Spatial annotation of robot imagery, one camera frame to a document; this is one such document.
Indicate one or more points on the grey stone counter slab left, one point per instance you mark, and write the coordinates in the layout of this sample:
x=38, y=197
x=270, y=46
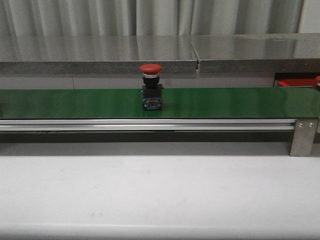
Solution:
x=88, y=55

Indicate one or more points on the grey stone counter slab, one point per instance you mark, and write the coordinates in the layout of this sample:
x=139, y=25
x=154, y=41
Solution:
x=88, y=55
x=258, y=53

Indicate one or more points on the red plastic tray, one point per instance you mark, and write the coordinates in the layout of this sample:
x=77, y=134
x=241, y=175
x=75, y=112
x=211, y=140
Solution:
x=298, y=82

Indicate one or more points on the green conveyor belt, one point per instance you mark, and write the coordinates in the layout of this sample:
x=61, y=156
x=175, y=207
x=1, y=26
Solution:
x=252, y=102

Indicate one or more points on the grey stone counter slab right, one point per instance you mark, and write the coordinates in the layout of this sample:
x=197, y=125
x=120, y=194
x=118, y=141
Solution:
x=258, y=53

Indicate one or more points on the white pleated curtain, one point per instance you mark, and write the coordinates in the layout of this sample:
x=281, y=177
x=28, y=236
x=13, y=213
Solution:
x=148, y=17

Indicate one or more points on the steel conveyor support bracket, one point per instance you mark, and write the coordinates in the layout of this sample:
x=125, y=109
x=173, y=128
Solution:
x=303, y=137

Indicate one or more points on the aluminium conveyor frame rail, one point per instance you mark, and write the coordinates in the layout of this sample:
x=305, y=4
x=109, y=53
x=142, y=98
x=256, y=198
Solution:
x=148, y=124

